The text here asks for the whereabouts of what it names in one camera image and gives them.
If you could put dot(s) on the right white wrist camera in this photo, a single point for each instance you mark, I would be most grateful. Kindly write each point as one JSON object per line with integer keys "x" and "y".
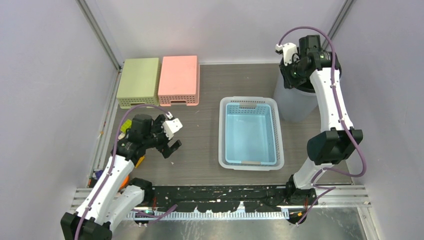
{"x": 289, "y": 53}

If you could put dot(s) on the toy car with blue wheels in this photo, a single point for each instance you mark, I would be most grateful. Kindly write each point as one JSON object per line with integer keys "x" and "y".
{"x": 123, "y": 129}

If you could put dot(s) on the slotted cable duct rail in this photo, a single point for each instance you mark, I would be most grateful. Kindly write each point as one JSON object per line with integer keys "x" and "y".
{"x": 283, "y": 214}

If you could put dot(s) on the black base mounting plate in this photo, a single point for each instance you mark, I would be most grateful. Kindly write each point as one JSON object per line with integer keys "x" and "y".
{"x": 227, "y": 198}

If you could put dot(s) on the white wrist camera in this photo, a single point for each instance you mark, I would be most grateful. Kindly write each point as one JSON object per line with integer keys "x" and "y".
{"x": 289, "y": 53}
{"x": 170, "y": 127}

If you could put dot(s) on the yellow grid toy block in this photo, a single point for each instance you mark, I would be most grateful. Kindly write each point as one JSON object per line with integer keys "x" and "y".
{"x": 139, "y": 161}

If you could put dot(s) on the pale green perforated basket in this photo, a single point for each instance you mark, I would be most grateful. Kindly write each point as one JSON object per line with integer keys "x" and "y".
{"x": 139, "y": 82}

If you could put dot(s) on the pink perforated basket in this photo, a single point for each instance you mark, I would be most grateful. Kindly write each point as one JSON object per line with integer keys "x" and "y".
{"x": 179, "y": 81}

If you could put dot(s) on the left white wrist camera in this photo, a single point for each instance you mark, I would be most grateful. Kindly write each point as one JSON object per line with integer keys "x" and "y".
{"x": 170, "y": 127}

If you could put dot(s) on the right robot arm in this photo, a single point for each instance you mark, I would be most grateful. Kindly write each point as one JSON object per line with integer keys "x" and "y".
{"x": 336, "y": 141}

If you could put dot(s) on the orange curved toy piece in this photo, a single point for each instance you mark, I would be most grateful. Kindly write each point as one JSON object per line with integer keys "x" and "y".
{"x": 125, "y": 183}

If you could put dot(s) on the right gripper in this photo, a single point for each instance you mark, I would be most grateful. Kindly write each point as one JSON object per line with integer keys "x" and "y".
{"x": 290, "y": 82}

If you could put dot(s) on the grey outer basket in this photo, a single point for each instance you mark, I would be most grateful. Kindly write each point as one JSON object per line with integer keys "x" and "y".
{"x": 250, "y": 100}

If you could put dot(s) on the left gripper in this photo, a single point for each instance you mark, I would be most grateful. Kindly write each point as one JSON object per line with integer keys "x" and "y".
{"x": 166, "y": 152}

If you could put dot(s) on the light blue basket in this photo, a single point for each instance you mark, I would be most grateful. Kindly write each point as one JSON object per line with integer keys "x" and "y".
{"x": 249, "y": 134}

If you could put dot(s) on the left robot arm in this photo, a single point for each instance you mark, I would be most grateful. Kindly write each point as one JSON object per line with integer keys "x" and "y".
{"x": 102, "y": 210}

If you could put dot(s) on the black grey round bin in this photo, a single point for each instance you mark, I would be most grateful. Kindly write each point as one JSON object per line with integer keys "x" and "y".
{"x": 291, "y": 102}

